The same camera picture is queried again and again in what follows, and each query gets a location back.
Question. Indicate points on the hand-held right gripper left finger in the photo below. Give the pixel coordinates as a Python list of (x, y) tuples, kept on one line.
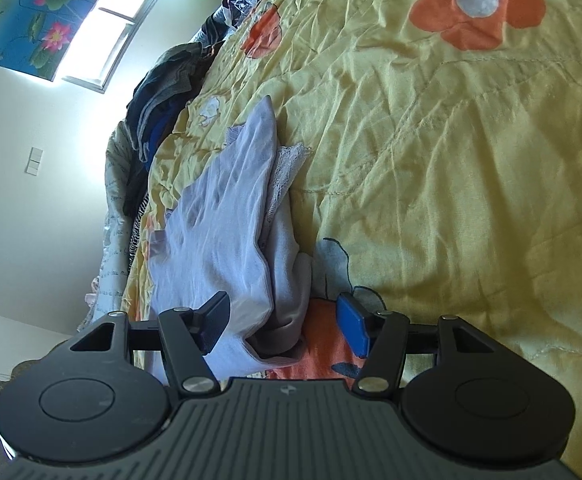
[(216, 322)]

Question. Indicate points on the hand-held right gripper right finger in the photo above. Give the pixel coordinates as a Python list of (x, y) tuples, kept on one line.
[(351, 325)]

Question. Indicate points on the white lace-trimmed garment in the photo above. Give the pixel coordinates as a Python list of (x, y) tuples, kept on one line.
[(221, 220)]

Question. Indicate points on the pile of dark clothes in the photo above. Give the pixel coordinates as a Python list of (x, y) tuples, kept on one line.
[(161, 95)]

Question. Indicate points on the cream printed quilt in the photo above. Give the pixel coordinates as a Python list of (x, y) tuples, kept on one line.
[(113, 210)]

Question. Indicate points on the yellow floral blanket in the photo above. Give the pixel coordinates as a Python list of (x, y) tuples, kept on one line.
[(446, 160)]

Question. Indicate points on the bright window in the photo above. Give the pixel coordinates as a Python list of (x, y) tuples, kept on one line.
[(106, 20)]

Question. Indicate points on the white light switch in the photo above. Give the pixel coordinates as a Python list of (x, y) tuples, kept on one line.
[(34, 161)]

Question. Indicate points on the blue lotus wall poster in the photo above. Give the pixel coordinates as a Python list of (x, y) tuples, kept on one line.
[(21, 25)]

